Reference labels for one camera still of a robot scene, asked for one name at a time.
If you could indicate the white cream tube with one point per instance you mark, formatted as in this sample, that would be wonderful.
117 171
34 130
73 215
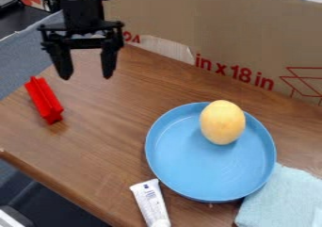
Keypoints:
147 193

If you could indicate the blue round plate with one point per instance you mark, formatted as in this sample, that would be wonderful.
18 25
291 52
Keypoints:
203 171

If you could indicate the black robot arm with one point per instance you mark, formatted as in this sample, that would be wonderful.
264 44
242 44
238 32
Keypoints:
83 31

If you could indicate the yellow lemon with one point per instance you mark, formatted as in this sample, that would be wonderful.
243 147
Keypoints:
222 122

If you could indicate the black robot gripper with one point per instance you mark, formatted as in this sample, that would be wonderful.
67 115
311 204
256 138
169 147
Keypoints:
81 31

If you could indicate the brown cardboard box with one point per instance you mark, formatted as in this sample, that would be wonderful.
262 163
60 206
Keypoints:
260 41

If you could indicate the red plastic block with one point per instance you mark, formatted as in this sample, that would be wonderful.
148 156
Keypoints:
45 102

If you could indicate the light blue towel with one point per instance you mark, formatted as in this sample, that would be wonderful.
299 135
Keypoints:
288 202

